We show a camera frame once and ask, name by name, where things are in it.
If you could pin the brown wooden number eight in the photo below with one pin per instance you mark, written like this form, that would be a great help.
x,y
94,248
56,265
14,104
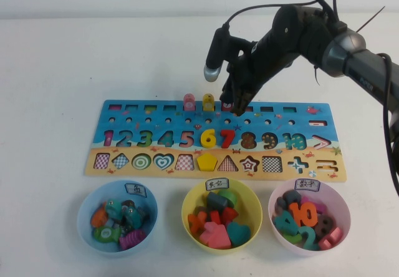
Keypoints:
x,y
323,226

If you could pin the pink wooden equals sign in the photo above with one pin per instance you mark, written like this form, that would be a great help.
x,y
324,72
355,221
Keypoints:
x,y
330,239

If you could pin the yellow plastic bowl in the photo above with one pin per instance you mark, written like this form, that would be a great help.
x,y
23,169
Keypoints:
x,y
252,208

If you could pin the red wooden shape piece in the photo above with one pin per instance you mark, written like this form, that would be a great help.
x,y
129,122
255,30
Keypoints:
x,y
230,216

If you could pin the dark brown wooden fish piece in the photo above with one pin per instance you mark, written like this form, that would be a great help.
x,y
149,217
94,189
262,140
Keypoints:
x,y
127,203

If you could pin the light blue plastic bowl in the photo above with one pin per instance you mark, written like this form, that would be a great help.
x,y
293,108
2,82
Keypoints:
x,y
90,239

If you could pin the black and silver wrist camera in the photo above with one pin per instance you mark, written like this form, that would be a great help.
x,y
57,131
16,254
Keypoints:
x,y
215,58

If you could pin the yellow wooden fish piece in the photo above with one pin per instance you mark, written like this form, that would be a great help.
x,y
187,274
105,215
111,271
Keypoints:
x,y
209,103

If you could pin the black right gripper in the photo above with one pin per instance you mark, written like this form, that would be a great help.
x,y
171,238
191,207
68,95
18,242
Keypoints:
x,y
262,65

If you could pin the pink plastic bowl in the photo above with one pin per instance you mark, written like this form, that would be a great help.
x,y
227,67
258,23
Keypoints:
x,y
341,208

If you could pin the yellow wooden pentagon piece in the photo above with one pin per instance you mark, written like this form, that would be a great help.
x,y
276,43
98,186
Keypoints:
x,y
207,163

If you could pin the colourful wooden number puzzle board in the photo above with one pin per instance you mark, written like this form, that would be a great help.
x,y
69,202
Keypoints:
x,y
174,124

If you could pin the red wooden number seven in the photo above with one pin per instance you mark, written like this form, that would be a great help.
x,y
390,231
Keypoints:
x,y
229,137

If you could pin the paper label on pink bowl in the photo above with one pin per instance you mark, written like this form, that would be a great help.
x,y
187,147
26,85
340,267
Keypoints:
x,y
307,185

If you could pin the pink wooden fish piece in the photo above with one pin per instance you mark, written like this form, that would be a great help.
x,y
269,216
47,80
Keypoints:
x,y
189,103

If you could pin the green wooden fish piece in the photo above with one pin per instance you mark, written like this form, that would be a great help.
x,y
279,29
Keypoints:
x,y
106,234

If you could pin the green wooden round piece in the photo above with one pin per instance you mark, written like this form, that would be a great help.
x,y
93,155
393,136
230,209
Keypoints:
x,y
229,196

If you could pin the orange wooden cross piece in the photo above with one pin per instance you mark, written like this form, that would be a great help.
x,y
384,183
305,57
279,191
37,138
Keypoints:
x,y
197,222

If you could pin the grey wooden number piece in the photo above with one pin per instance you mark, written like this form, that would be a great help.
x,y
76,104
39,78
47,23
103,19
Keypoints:
x,y
288,199

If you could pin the teal wooden number four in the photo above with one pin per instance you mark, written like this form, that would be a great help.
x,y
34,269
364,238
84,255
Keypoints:
x,y
285,224

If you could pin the orange wooden fish piece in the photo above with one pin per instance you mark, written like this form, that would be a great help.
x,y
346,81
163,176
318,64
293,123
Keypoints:
x,y
99,217

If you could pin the magenta wooden number piece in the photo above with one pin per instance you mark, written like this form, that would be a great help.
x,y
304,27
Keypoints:
x,y
315,205

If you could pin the orange wooden number ten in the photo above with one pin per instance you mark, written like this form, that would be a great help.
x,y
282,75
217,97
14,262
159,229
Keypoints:
x,y
295,214

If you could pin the red wooden fish piece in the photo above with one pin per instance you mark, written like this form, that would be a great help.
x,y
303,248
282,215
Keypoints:
x,y
227,106

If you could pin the black zip tie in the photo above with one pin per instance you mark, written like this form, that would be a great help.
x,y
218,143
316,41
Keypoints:
x,y
371,19

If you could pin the paper label on blue bowl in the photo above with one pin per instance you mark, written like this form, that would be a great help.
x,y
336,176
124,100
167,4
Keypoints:
x,y
136,189

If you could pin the teal wooden number two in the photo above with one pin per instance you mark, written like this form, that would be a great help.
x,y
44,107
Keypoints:
x,y
307,239

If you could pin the dark teal wooden block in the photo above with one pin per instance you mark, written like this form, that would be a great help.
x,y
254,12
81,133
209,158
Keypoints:
x,y
216,201

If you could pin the dark teal wooden fish piece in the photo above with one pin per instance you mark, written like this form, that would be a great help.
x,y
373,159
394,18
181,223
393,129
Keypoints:
x,y
132,217

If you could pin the yellow wooden number six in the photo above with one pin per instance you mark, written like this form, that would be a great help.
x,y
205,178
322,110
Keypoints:
x,y
208,141

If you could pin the teal wooden heart piece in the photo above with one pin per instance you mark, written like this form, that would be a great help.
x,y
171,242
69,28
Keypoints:
x,y
238,235

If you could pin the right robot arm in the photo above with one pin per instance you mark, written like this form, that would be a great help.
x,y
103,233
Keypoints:
x,y
358,68

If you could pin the purple wooden fish piece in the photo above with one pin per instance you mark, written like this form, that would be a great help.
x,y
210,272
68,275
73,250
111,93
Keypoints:
x,y
132,240

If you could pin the paper label on yellow bowl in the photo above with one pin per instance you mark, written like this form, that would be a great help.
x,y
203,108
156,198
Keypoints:
x,y
216,184

